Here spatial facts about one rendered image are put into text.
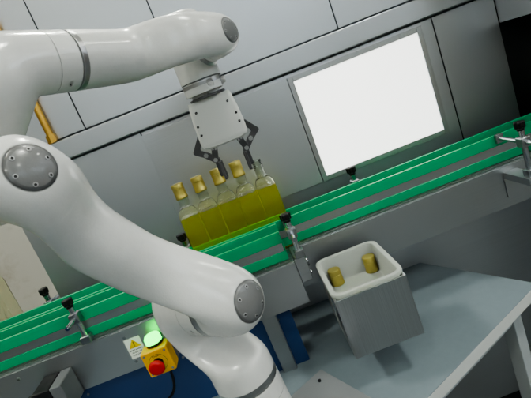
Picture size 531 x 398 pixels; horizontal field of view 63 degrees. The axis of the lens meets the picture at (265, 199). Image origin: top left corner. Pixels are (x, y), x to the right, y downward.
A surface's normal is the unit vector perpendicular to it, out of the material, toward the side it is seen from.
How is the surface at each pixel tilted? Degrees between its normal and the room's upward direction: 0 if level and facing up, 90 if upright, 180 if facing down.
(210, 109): 91
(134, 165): 90
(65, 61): 107
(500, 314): 0
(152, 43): 87
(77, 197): 120
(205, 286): 68
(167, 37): 85
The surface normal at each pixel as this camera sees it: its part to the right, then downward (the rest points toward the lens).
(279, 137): 0.07, 0.22
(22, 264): 0.51, 0.02
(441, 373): -0.36, -0.91
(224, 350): -0.11, -0.79
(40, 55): 0.79, -0.06
